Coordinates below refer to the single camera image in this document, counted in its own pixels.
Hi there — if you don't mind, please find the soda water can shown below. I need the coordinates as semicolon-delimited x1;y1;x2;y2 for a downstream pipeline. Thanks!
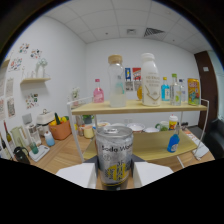
94;125;134;188

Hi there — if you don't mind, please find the green cup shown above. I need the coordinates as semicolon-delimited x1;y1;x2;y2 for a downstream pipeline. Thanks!
29;141;39;155

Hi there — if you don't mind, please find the blue liquid bottle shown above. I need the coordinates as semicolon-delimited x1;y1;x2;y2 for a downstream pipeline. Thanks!
166;124;181;154

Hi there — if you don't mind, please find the yellow mug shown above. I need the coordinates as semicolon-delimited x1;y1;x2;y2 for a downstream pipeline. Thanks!
83;124;96;140

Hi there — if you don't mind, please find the small white blue bottle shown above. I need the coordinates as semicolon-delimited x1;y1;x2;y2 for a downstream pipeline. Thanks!
44;130;56;148

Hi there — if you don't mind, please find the orange basket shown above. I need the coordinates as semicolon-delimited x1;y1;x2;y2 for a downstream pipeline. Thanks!
48;119;73;141

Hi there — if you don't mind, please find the white bowl red pattern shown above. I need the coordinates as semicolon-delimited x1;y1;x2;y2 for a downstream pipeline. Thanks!
126;122;146;134

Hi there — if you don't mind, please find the white green mug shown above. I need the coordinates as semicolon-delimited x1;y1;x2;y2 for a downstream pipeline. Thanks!
154;120;170;132

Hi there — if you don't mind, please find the orange printed booklet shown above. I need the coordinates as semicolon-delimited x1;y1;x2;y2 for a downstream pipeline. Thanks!
184;128;202;143

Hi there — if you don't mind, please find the green potted plant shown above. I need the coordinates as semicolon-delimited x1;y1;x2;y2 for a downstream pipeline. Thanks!
82;114;95;125

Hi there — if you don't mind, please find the blue print bowl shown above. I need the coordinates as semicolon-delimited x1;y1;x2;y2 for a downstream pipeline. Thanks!
96;121;111;128

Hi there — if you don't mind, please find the black kettle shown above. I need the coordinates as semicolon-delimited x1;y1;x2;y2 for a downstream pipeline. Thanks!
13;146;31;165

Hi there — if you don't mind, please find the green cucumber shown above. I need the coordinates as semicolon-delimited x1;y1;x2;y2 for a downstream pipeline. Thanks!
54;112;62;126

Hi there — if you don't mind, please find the clear glass grinder jar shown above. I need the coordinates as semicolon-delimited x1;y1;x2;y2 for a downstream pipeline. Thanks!
25;123;41;146

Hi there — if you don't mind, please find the white lidded pot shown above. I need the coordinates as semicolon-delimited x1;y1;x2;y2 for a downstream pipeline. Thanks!
35;108;56;126

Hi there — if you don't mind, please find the green glass pitcher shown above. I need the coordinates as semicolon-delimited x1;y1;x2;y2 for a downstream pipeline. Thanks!
10;125;29;149

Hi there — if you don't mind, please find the black chair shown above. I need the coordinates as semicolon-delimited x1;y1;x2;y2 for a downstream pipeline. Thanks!
203;118;224;160

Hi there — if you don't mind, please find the dark wine bottle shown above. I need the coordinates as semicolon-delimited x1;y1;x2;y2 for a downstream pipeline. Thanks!
2;120;16;154

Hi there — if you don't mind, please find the pink liquid bottle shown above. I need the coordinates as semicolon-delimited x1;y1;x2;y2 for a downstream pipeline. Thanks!
92;78;105;104

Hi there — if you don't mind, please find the small blue bottle yellow cap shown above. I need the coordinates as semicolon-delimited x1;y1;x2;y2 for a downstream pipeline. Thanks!
161;76;171;102

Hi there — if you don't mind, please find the large white bottle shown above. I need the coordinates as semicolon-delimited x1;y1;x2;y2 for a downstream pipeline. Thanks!
139;52;162;107

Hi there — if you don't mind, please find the glass bottle with cork lid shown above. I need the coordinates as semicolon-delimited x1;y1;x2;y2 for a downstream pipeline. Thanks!
107;54;128;108

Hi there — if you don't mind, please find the yellow snack can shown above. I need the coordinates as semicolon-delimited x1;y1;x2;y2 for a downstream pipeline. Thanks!
187;77;202;107

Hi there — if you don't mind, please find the brown door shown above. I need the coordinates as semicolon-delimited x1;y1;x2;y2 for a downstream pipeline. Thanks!
194;49;221;123

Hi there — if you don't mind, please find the white vase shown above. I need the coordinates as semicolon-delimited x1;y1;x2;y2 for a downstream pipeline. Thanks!
34;58;49;79

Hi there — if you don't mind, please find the ceiling air vent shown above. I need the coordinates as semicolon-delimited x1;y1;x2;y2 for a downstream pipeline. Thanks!
143;27;166;38

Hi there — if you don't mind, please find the white frame wooden shelf rack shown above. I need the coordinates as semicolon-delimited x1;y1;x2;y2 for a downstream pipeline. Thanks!
66;96;211;164

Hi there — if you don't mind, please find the grey wall outlet plate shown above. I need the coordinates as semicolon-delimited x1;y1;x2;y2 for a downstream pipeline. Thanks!
21;113;33;126

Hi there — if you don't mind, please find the red wall poster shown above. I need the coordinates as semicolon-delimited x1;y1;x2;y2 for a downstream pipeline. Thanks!
132;67;142;82

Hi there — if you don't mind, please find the blue wall poster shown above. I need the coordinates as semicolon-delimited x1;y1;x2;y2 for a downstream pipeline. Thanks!
124;67;132;82

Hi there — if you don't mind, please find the wooden wall shelf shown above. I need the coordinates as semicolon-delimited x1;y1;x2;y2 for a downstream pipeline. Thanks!
19;77;52;84

